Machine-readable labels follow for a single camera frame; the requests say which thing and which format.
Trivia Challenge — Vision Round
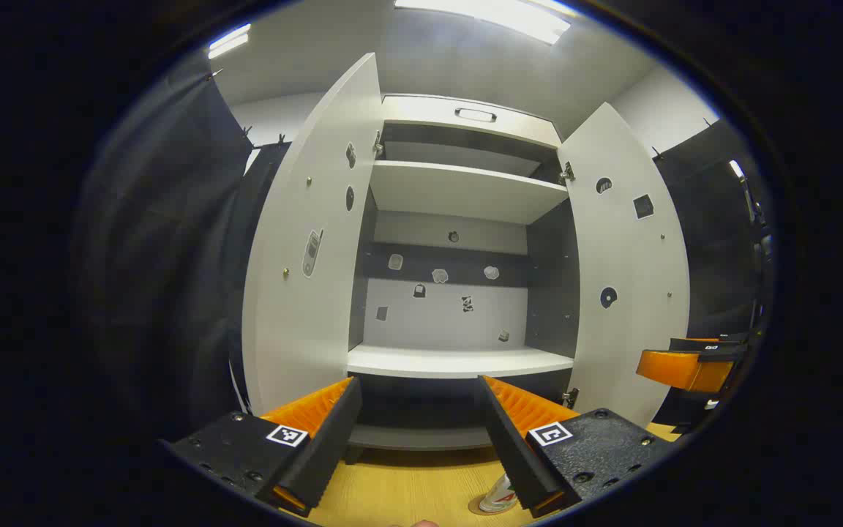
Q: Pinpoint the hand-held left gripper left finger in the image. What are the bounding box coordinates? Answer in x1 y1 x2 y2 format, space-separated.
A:
162 375 364 518

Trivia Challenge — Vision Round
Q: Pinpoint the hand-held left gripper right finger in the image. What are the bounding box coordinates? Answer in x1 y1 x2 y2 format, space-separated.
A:
476 375 678 519

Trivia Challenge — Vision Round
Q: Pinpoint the white green drink bottle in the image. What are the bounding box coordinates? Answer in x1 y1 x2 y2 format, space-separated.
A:
479 472 519 513

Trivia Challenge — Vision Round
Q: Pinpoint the white cabinet door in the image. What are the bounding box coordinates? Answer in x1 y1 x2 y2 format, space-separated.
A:
557 102 692 429
242 51 383 418

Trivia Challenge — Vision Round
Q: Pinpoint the black backdrop cloth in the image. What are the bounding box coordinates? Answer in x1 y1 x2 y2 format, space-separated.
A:
652 117 773 433
74 51 291 440

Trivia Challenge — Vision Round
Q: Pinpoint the round cork coaster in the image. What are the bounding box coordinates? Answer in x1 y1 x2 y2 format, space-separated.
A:
468 496 517 516

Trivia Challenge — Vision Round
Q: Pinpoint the white cabinet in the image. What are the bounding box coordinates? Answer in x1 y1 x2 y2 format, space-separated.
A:
346 94 582 451

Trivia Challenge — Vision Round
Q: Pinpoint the white cabinet shelf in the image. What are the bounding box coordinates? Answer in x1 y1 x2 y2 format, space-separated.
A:
369 160 569 225

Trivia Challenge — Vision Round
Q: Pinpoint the long ceiling light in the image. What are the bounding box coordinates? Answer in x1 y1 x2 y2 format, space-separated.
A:
392 0 576 45

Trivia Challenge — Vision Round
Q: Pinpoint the small ceiling light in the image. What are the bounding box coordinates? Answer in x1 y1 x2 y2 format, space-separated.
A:
207 23 252 59

